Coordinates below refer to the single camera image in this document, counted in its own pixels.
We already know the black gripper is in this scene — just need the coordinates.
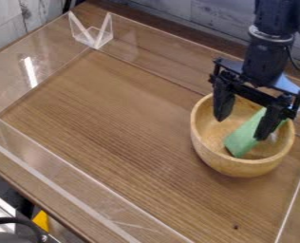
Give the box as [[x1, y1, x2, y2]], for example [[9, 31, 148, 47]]
[[210, 25, 300, 141]]

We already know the green rectangular block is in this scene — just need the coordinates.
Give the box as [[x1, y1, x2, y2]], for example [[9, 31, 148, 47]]
[[223, 108, 287, 159]]

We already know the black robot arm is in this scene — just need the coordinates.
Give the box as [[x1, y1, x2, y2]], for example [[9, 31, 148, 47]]
[[210, 0, 300, 140]]

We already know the brown wooden bowl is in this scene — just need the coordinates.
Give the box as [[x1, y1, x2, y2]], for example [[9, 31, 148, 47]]
[[190, 93, 295, 178]]

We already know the yellow tag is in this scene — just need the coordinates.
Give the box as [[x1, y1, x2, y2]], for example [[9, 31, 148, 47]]
[[32, 210, 50, 232]]

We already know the clear acrylic corner bracket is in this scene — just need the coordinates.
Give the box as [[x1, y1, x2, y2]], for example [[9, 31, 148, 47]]
[[67, 12, 112, 50]]

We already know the clear acrylic tray wall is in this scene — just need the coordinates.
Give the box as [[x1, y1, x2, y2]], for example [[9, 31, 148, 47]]
[[0, 119, 193, 243]]

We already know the black cable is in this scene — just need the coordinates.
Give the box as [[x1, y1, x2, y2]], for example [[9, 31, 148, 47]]
[[0, 217, 48, 243]]

